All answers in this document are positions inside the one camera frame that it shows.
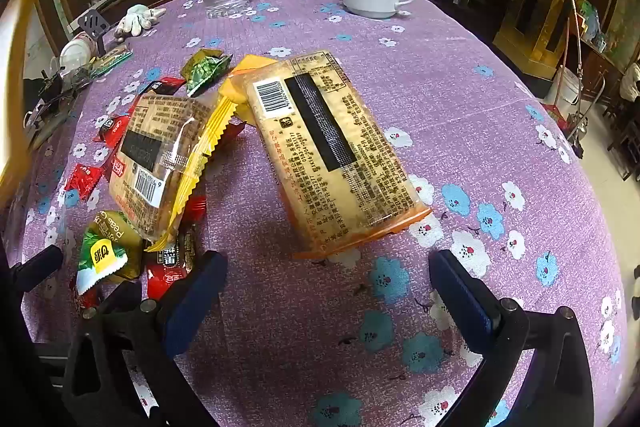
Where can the white bucket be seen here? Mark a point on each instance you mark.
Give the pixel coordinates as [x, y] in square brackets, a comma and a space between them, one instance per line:
[567, 94]

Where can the black phone stand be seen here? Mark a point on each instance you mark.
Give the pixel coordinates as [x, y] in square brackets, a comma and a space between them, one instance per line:
[92, 24]

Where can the yellow-edged cracker packet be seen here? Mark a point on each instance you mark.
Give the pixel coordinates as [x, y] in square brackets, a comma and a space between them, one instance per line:
[150, 157]

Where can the white round container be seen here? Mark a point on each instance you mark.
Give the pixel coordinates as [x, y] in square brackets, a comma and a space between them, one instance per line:
[75, 54]

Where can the wooden chair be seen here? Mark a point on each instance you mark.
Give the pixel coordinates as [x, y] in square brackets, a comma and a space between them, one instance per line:
[625, 142]

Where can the green striped biscuit packet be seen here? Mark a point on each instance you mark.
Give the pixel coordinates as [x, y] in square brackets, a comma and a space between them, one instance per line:
[112, 61]

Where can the red twist candy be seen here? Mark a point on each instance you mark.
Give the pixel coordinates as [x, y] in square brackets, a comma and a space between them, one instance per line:
[82, 177]

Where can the purple floral tablecloth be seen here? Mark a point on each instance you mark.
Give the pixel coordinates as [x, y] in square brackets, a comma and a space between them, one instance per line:
[325, 332]

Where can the broom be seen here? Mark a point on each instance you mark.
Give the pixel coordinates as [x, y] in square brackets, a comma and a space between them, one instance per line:
[575, 57]

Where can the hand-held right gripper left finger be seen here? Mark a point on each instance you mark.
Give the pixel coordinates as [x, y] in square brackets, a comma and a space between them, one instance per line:
[192, 297]

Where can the green pea snack packet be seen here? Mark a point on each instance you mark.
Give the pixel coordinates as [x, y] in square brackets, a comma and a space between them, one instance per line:
[100, 252]
[202, 72]

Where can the white work glove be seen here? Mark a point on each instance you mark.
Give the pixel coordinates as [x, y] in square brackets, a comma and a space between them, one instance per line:
[137, 19]

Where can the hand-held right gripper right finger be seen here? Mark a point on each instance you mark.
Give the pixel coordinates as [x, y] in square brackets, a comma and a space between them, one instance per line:
[460, 292]

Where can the orange-edged cracker packet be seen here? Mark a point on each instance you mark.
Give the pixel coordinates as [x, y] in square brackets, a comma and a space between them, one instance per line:
[325, 147]

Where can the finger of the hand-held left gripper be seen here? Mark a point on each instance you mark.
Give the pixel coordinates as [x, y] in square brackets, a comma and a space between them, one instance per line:
[42, 263]

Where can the clear plastic bag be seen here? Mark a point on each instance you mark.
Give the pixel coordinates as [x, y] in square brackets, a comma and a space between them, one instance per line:
[57, 94]

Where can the red white-label snack packet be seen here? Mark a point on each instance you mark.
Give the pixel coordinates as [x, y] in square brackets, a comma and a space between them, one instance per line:
[116, 129]

